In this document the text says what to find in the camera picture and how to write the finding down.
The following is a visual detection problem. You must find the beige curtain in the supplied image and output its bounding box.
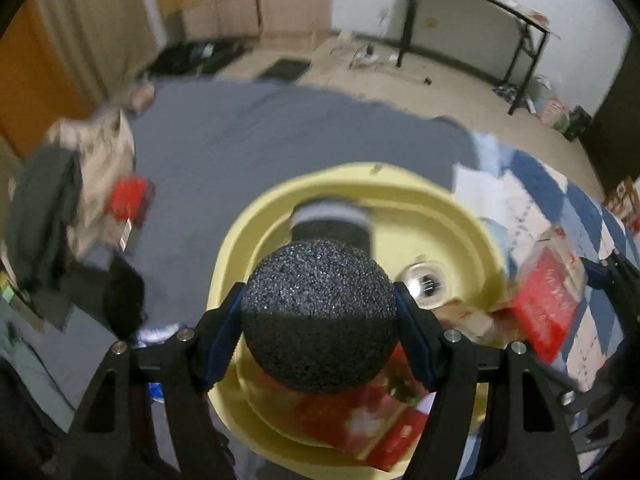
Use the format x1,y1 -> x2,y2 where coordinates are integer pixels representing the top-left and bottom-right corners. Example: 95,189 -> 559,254
30,0 -> 167,102

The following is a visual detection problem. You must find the grey bedsheet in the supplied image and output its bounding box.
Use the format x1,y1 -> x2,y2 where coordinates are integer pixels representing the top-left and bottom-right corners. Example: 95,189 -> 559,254
30,80 -> 476,480

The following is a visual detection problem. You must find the small black bag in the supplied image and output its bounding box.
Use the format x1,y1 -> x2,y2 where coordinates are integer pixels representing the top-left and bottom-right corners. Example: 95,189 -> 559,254
562,105 -> 594,142

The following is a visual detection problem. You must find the yellow plastic basin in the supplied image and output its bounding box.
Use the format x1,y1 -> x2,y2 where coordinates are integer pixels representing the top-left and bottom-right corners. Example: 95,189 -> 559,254
207,162 -> 509,480

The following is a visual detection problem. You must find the wooden wardrobe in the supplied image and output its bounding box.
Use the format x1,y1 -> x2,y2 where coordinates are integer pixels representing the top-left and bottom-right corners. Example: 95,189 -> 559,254
150,0 -> 337,47

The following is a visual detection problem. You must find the black foam ball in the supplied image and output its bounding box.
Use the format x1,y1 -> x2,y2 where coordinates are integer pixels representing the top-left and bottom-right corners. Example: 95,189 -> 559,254
240,240 -> 400,395

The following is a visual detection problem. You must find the red black box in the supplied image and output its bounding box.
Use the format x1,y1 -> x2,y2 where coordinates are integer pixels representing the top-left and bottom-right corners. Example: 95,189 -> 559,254
107,177 -> 156,252

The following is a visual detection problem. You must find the blue checkered blanket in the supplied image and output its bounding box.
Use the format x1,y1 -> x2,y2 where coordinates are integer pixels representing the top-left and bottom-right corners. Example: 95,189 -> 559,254
452,130 -> 640,413

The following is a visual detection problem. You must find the dark green garment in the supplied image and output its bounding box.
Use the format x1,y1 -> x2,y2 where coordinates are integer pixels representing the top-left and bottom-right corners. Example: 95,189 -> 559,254
5,150 -> 84,332

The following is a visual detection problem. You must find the white cloth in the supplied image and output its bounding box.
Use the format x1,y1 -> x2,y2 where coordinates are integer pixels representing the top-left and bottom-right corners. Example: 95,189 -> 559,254
452,160 -> 503,198

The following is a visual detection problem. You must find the power strip with cables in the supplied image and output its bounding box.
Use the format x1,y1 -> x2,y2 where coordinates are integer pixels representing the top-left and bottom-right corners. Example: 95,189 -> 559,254
347,42 -> 401,69

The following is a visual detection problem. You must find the dark floor mat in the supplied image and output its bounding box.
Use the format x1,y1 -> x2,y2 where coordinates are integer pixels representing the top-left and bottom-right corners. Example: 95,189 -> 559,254
257,59 -> 312,83

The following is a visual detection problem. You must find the dark door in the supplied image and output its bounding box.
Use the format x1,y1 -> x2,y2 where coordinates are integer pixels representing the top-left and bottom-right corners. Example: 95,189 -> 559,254
582,25 -> 640,197

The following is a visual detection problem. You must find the black folding table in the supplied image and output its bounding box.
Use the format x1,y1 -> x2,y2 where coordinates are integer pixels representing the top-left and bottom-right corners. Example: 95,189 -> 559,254
395,0 -> 564,116

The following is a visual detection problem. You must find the black duffel bag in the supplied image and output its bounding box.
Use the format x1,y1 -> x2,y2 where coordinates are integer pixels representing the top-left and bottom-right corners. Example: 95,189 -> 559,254
150,40 -> 249,77

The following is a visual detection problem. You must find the orange wooden door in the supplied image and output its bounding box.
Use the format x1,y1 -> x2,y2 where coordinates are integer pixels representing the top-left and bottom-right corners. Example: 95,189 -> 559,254
0,0 -> 97,157

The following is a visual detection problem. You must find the black garment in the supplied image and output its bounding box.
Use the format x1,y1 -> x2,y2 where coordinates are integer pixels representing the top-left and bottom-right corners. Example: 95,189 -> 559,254
102,255 -> 149,342

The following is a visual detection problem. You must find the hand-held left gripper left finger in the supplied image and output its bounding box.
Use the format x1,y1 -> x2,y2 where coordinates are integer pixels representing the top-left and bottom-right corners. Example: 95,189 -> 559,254
62,282 -> 246,480

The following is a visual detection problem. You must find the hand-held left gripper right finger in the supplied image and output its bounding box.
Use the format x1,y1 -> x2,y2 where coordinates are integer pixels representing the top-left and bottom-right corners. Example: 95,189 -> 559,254
392,281 -> 583,480

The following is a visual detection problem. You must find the beige garment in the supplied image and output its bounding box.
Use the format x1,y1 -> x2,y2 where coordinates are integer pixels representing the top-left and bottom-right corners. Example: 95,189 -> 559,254
45,109 -> 139,261

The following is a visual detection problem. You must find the pink bag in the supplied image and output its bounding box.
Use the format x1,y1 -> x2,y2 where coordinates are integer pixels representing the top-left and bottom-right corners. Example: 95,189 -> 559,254
542,97 -> 568,127

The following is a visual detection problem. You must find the red gold carton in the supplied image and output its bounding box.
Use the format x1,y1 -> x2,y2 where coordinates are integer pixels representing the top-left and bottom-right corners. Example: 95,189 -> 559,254
507,245 -> 588,366

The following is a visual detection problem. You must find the gold lidded tin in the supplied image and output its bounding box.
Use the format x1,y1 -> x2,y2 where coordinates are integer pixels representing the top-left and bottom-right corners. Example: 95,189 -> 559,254
397,260 -> 454,311

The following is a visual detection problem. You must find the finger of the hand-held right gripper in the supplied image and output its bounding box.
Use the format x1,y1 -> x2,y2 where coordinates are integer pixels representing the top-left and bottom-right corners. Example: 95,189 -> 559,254
580,250 -> 640,322
557,370 -> 627,415

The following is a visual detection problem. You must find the black foam cylinder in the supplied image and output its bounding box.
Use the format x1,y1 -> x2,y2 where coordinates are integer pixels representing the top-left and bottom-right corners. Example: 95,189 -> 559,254
290,200 -> 374,257

